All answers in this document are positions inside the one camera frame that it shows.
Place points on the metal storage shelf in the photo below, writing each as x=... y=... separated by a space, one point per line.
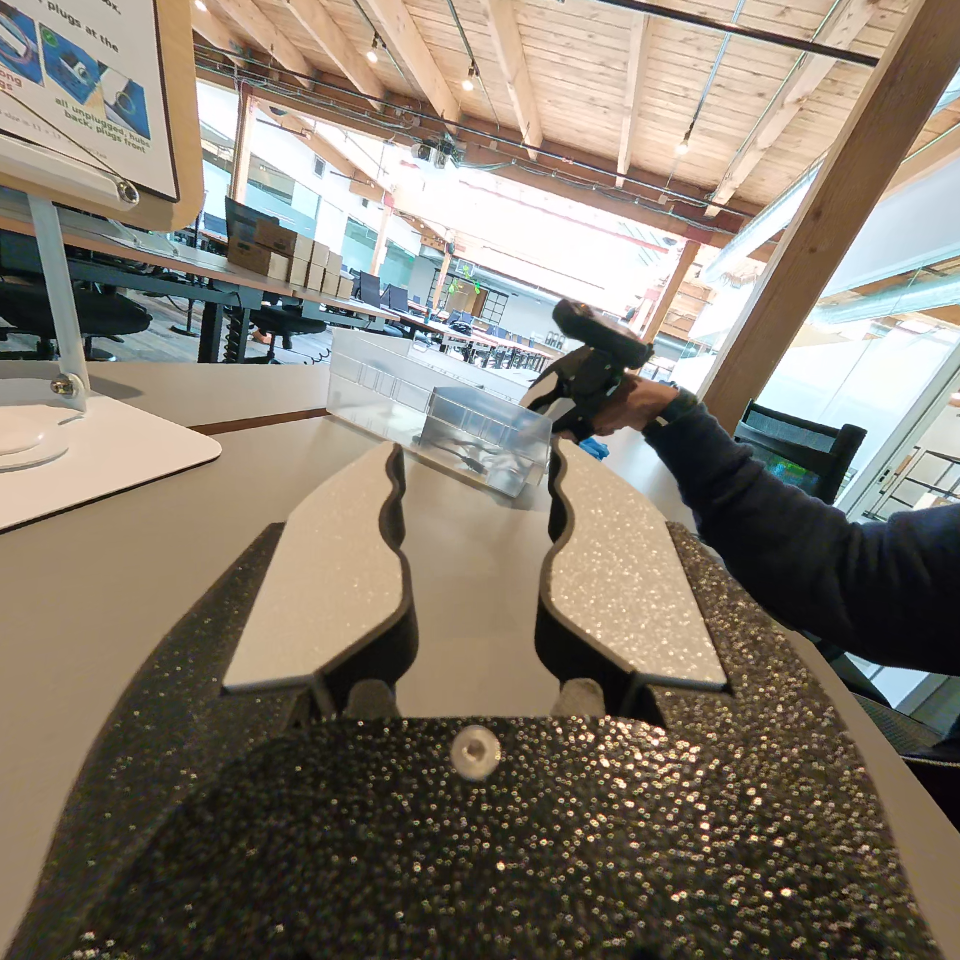
x=922 y=480

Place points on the silver ventilation duct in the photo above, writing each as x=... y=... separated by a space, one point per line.
x=750 y=240

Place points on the wooden top office desk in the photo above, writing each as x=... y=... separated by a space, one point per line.
x=187 y=259

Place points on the blue cloth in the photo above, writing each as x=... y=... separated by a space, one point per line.
x=596 y=448

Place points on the clear plastic bin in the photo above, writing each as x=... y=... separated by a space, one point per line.
x=375 y=375

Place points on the row of black office chairs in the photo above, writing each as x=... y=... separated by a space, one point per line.
x=382 y=289

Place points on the stack of cardboard boxes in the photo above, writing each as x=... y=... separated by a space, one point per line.
x=277 y=247

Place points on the person's right hand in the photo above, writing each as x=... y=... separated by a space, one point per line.
x=637 y=405

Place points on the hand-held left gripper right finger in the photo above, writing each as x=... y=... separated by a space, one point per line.
x=630 y=592

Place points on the black mesh office chair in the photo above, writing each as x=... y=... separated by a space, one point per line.
x=825 y=442

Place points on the person's right forearm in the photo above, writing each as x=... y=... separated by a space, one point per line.
x=787 y=540

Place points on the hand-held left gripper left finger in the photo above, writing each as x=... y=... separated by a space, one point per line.
x=322 y=585

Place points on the long white office table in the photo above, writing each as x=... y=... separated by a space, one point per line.
x=480 y=337

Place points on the printed instruction sheet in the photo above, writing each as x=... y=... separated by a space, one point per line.
x=75 y=75

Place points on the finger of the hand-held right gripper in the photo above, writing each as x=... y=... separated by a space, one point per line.
x=562 y=415
x=541 y=391

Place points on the wooden support post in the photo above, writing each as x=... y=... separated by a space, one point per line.
x=825 y=225

